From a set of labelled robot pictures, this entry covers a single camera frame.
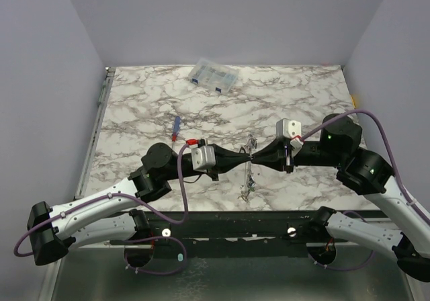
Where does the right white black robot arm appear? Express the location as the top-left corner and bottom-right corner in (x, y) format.
(251, 112), (429, 282)

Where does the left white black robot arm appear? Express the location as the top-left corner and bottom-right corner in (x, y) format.
(27, 140), (252, 266)

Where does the blue red screwdriver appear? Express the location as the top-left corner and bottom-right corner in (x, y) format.
(171, 116), (181, 142)

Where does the clear plastic organizer box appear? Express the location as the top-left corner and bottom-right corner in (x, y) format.
(188, 58), (239, 95)

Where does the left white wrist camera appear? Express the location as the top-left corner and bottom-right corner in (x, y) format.
(191, 144), (216, 172)

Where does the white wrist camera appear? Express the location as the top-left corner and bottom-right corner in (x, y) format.
(275, 119), (304, 152)
(191, 144), (216, 172)

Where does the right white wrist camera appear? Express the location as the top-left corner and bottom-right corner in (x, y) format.
(275, 119), (304, 152)

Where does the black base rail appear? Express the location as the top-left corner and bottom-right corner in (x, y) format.
(131, 210), (331, 258)

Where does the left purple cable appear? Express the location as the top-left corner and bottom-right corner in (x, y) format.
(13, 138), (199, 257)

